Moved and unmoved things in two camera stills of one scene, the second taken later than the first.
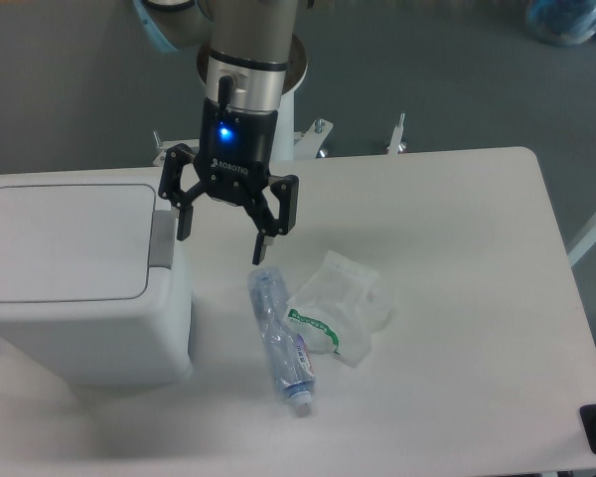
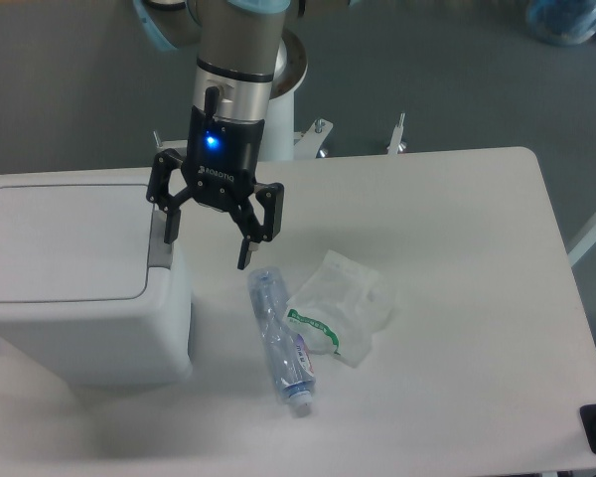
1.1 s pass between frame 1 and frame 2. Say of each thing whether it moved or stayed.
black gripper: moved
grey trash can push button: stayed
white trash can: stayed
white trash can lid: stayed
